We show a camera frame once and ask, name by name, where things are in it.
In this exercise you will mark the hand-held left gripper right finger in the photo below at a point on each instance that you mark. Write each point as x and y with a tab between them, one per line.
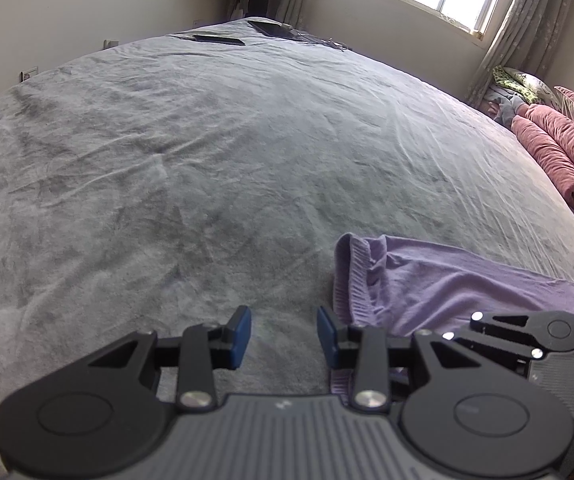
328	332

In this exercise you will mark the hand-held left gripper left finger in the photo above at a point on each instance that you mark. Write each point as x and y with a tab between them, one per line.
241	332

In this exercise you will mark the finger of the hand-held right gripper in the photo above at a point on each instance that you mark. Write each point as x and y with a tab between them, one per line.
497	347

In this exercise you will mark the purple pants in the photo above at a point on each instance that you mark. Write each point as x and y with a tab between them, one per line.
442	285

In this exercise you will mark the grey bed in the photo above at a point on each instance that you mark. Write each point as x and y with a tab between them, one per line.
167	160

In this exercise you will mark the pink folded quilt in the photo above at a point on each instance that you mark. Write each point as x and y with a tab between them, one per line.
567	160

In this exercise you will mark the grey blue cloth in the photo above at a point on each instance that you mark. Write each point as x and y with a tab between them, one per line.
507	107

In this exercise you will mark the green floral pillow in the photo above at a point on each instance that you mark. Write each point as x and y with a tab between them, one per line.
517	80

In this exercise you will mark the black phone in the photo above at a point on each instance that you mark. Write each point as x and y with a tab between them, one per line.
219	40

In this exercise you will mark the tablet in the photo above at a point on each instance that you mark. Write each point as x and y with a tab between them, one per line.
274	29

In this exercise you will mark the white wall socket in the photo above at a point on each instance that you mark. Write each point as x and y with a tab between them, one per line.
110	43
28	74

